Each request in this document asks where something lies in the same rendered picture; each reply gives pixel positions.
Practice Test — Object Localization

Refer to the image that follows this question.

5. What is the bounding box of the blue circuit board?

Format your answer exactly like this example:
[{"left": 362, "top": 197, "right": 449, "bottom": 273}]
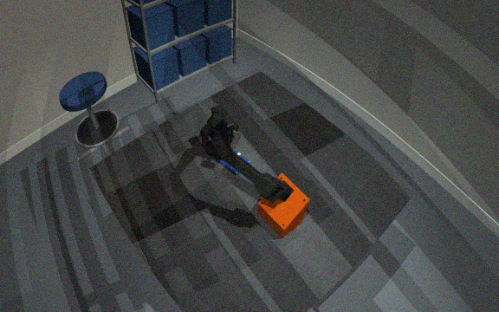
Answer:
[{"left": 219, "top": 148, "right": 250, "bottom": 174}]

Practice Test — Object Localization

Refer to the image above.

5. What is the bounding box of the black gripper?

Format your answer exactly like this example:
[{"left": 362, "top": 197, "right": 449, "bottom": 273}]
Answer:
[{"left": 218, "top": 122, "right": 239, "bottom": 144}]

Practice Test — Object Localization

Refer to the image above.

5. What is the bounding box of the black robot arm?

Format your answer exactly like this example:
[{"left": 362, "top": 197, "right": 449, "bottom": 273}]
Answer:
[{"left": 200, "top": 105, "right": 294, "bottom": 204}]

